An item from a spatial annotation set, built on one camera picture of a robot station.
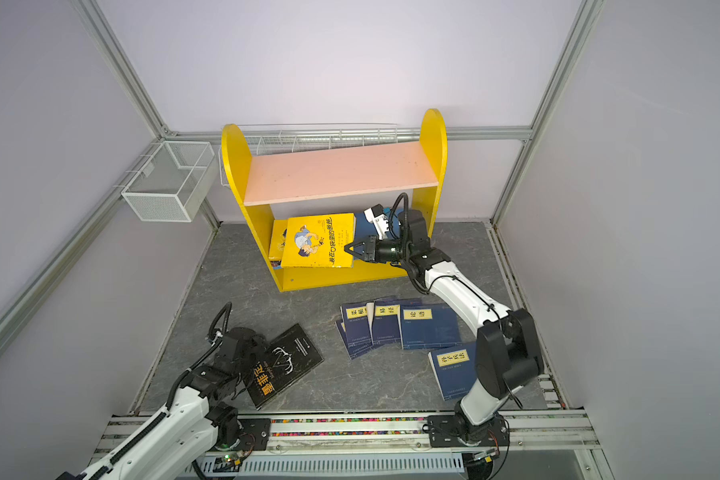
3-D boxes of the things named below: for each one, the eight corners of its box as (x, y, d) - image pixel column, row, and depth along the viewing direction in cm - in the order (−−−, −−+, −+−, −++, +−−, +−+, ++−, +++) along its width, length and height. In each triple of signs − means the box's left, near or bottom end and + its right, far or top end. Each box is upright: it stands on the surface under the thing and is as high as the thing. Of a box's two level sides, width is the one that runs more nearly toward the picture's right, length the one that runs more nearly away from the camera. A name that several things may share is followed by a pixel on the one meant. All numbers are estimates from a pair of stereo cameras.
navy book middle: (366, 347, 89) (366, 341, 86) (366, 305, 98) (366, 298, 95) (402, 347, 89) (403, 341, 85) (399, 305, 98) (400, 297, 94)
